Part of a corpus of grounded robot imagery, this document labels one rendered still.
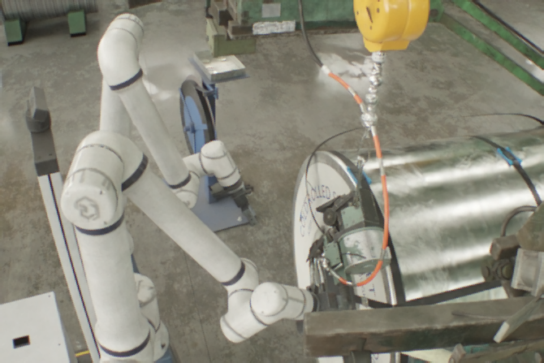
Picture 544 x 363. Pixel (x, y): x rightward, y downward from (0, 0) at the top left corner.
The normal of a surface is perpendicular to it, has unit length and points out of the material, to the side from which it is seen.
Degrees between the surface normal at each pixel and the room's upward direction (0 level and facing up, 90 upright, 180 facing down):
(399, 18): 87
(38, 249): 0
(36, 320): 0
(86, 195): 85
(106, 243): 90
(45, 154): 0
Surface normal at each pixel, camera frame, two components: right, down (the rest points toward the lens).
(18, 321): 0.05, -0.78
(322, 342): 0.04, 0.62
